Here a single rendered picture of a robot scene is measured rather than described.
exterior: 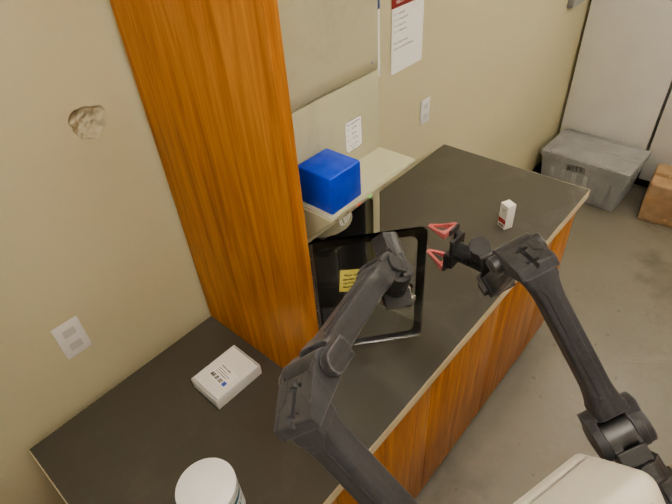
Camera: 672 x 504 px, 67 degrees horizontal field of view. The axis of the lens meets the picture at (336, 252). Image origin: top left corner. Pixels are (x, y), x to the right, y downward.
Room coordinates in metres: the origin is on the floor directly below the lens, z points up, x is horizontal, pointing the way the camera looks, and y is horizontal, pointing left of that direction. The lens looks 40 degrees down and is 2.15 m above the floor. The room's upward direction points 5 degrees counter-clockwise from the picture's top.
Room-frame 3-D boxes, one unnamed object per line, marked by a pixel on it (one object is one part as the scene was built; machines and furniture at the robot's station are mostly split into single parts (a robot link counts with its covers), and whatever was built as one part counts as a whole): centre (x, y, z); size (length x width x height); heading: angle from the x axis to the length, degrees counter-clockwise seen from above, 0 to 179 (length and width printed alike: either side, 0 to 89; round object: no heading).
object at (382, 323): (0.96, -0.08, 1.19); 0.30 x 0.01 x 0.40; 95
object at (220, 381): (0.91, 0.34, 0.96); 0.16 x 0.12 x 0.04; 135
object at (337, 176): (0.95, 0.00, 1.56); 0.10 x 0.10 x 0.09; 46
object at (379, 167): (1.02, -0.06, 1.46); 0.32 x 0.12 x 0.10; 136
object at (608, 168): (3.06, -1.86, 0.17); 0.60 x 0.42 x 0.33; 44
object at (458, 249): (1.08, -0.36, 1.20); 0.07 x 0.07 x 0.10; 46
